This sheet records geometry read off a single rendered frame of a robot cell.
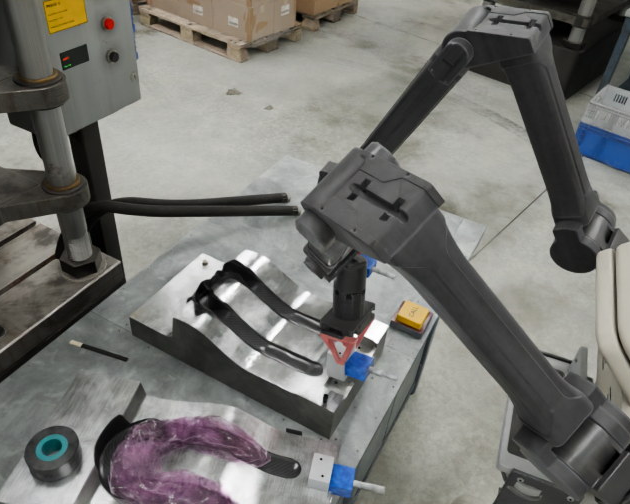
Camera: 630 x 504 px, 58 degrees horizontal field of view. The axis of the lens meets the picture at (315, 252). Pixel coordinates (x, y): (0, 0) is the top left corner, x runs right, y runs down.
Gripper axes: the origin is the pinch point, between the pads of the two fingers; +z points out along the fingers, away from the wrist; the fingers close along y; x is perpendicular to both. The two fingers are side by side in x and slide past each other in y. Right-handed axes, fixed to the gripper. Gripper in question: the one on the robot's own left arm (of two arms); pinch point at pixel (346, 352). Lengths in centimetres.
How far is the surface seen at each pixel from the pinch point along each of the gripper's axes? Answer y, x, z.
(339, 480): 15.7, 6.9, 13.9
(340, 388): -1.6, -1.7, 10.6
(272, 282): -14.3, -25.4, -0.2
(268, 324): -5.5, -20.9, 4.2
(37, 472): 44, -31, 5
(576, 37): -403, -10, -11
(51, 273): 1, -81, 6
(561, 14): -402, -24, -26
